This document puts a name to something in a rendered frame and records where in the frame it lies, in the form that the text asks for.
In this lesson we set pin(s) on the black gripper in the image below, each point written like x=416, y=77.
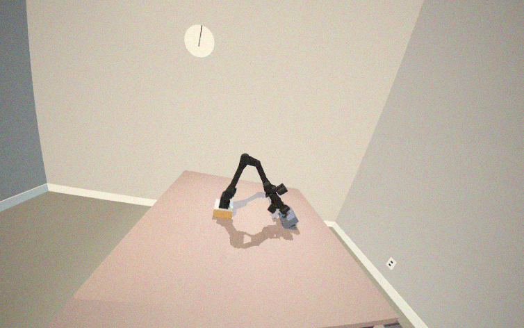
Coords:
x=283, y=208

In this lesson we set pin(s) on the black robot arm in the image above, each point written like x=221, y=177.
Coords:
x=271, y=190

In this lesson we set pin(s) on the grey sloped panel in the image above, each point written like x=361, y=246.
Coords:
x=289, y=221

